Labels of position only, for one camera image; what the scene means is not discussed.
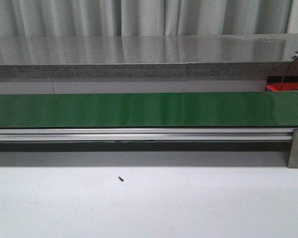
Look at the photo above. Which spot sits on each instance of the green conveyor belt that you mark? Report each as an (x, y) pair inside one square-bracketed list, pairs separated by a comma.
[(150, 109)]

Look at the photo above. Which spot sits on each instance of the grey stone counter ledge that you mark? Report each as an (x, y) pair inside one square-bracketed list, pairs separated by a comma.
[(148, 56)]

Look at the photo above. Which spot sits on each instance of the red plastic tray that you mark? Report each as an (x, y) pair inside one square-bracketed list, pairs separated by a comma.
[(279, 83)]

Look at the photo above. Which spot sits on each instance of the aluminium conveyor side rail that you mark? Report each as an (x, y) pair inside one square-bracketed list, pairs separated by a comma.
[(147, 134)]

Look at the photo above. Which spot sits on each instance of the grey curtain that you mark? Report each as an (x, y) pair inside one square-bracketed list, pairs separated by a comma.
[(33, 18)]

